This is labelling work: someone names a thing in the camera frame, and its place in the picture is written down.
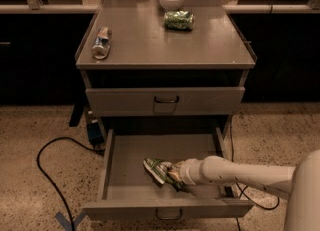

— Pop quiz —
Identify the long counter ledge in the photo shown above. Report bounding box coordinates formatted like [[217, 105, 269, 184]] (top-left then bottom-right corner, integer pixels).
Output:
[[0, 5, 320, 14]]

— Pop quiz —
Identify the black cable left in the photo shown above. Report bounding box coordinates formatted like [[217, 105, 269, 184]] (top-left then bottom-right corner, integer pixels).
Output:
[[35, 136, 106, 231]]

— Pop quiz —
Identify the black cable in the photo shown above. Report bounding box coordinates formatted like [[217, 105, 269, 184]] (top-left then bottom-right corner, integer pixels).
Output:
[[228, 121, 280, 231], [35, 136, 106, 231]]

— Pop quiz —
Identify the grey drawer cabinet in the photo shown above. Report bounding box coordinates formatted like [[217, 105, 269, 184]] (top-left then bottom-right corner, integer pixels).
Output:
[[76, 0, 256, 133]]

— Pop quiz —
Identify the blue tape cross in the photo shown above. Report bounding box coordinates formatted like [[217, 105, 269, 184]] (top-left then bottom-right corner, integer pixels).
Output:
[[55, 212, 86, 231]]

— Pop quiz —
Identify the blue power box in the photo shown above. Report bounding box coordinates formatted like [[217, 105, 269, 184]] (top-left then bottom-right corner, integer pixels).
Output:
[[86, 122, 104, 145]]

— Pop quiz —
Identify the closed grey top drawer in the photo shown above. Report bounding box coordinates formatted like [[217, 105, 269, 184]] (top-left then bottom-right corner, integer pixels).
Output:
[[86, 87, 245, 117]]

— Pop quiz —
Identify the green jalapeno chip bag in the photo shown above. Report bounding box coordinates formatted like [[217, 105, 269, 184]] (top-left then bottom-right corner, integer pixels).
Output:
[[143, 158, 184, 191]]

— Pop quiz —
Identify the green soda can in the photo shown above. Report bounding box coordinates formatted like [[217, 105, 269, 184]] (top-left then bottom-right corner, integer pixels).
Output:
[[164, 10, 195, 31]]

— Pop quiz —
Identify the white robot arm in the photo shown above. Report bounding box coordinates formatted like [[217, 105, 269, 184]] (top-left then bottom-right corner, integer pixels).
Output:
[[169, 150, 320, 231]]

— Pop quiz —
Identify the black cable right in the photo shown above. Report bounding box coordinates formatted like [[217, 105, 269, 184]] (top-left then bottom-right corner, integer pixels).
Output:
[[228, 121, 280, 231]]

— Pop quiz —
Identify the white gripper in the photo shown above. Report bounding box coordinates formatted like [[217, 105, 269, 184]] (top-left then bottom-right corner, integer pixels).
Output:
[[168, 159, 208, 185]]

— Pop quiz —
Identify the open grey middle drawer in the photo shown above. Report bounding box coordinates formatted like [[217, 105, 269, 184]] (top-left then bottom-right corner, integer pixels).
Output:
[[83, 128, 253, 221]]

